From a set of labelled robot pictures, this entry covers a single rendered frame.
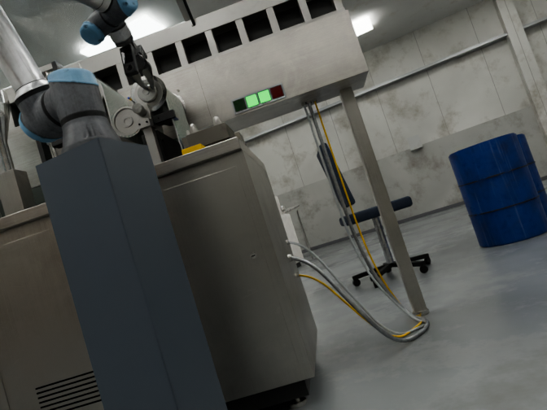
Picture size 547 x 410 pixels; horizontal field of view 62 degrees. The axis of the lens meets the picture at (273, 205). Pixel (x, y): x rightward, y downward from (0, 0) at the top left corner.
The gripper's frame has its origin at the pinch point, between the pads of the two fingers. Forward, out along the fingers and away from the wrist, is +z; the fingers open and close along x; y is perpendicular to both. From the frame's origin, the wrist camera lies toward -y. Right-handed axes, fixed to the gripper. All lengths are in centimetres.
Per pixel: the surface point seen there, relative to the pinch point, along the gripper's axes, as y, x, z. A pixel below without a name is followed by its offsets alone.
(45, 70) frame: 7.1, 33.8, -17.0
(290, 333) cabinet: -91, -27, 48
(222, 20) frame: 50, -32, 7
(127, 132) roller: -6.3, 15.1, 11.4
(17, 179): -3, 70, 17
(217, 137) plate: -20.4, -19.6, 18.1
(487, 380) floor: -118, -77, 55
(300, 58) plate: 27, -61, 26
